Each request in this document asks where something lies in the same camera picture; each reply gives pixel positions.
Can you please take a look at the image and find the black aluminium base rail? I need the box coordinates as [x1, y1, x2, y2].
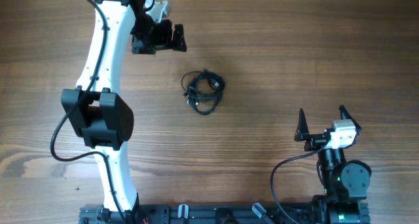
[79, 201, 371, 224]

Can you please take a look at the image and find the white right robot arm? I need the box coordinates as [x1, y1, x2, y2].
[294, 105, 372, 224]

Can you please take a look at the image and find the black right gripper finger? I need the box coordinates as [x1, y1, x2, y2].
[338, 105, 362, 131]
[294, 108, 310, 141]

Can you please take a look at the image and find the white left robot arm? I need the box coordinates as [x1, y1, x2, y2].
[61, 0, 187, 223]

